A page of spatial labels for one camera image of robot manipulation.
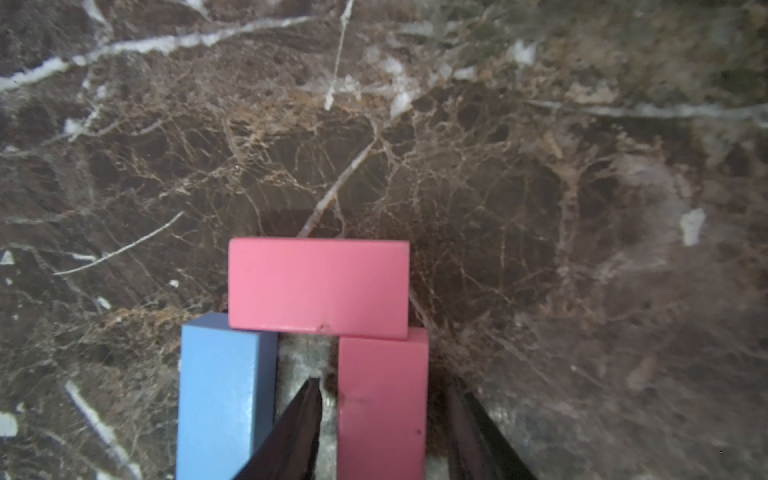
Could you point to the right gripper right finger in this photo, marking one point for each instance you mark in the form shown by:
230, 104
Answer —
477, 450

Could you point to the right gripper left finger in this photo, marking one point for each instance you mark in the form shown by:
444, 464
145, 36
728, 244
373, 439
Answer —
290, 450

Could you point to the blue block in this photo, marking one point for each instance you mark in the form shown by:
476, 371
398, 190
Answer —
226, 396

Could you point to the pink block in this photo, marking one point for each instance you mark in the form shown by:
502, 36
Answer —
339, 287
382, 412

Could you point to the pink block top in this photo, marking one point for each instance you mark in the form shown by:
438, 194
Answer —
339, 287

